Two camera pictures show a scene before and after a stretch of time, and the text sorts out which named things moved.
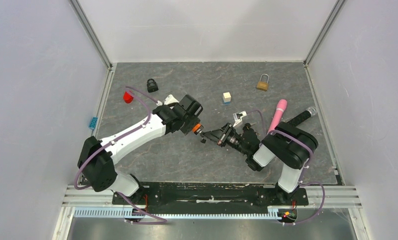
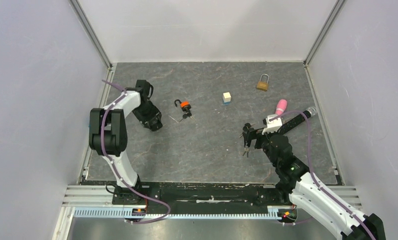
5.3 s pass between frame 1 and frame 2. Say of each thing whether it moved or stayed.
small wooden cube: stayed
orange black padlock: moved
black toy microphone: stayed
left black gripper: moved
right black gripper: moved
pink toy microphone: stayed
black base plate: stayed
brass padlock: stayed
